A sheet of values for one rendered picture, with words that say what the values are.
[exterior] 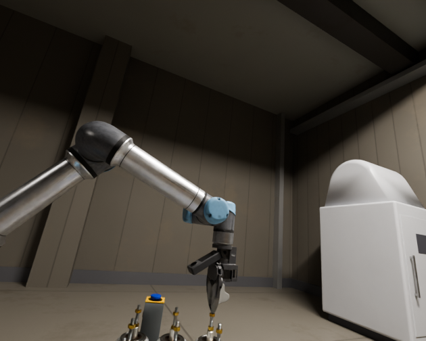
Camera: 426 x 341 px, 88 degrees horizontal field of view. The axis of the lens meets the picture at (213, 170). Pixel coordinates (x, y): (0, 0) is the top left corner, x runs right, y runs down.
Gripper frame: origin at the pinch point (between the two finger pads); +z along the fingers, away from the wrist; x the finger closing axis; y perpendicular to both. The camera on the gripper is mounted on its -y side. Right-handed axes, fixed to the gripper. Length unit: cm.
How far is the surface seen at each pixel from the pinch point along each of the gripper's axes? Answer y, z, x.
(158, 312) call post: -12.1, 6.5, 18.1
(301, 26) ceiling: 100, -236, 51
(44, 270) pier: -71, 21, 178
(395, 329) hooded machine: 148, 22, 20
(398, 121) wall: 226, -164, 34
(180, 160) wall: 38, -113, 195
